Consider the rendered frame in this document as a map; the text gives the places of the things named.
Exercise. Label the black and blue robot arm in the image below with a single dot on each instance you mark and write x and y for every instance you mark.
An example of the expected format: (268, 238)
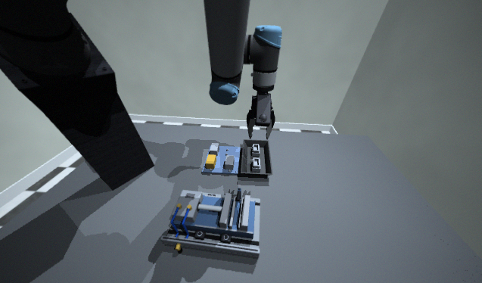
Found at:
(38, 35)

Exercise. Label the yellow block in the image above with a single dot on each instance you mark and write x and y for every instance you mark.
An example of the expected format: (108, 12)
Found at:
(211, 161)

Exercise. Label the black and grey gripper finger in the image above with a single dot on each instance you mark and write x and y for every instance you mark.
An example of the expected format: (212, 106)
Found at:
(269, 129)
(250, 123)

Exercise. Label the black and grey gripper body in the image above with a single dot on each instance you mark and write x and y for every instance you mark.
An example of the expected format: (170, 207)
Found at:
(254, 100)

